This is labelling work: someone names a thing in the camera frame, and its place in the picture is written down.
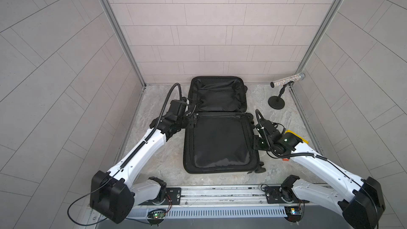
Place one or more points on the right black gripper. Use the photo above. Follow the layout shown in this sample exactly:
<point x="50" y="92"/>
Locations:
<point x="255" y="146"/>

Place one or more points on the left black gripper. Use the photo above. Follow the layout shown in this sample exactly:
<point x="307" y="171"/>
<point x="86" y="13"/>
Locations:
<point x="188" y="124"/>

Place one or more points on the white hard-shell suitcase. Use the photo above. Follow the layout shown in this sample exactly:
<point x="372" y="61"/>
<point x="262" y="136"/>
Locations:
<point x="220" y="134"/>

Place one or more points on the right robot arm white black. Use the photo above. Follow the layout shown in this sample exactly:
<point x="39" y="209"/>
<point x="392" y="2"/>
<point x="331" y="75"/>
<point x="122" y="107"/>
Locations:
<point x="359" y="201"/>

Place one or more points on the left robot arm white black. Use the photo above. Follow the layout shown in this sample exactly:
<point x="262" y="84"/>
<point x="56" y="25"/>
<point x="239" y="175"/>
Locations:
<point x="114" y="194"/>

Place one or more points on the yellow triangular plastic piece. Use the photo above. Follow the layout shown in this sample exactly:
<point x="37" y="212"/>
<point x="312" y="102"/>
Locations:
<point x="299" y="135"/>

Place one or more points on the glitter tube on black stand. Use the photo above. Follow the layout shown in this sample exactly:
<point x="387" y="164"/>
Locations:
<point x="277" y="102"/>

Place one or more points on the right controller circuit board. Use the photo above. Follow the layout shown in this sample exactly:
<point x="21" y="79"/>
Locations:
<point x="294" y="214"/>

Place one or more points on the controller circuit board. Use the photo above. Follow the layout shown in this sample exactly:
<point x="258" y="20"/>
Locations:
<point x="157" y="214"/>
<point x="294" y="214"/>

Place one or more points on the left controller circuit board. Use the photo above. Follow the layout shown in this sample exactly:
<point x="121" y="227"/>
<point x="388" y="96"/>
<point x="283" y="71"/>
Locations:
<point x="157" y="214"/>

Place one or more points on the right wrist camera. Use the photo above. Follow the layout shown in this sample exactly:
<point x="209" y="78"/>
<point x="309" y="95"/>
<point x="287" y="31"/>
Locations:
<point x="264" y="125"/>

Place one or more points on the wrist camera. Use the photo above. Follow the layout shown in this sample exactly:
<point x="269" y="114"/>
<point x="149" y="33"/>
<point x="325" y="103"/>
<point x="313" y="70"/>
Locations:
<point x="264" y="125"/>
<point x="177" y="107"/>

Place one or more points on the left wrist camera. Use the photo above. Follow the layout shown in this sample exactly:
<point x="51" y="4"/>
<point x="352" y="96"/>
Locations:
<point x="177" y="107"/>

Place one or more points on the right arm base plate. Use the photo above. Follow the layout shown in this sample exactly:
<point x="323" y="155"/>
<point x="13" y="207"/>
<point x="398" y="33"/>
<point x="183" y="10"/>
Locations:
<point x="278" y="195"/>

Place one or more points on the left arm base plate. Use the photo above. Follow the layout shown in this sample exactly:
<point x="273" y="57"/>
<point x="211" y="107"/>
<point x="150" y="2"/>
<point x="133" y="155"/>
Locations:
<point x="172" y="194"/>

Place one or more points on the aluminium mounting rail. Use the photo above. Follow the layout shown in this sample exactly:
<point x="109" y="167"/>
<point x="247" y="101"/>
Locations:
<point x="225" y="196"/>

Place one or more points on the white slotted cable duct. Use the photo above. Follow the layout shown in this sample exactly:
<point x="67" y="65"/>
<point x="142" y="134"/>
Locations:
<point x="226" y="212"/>

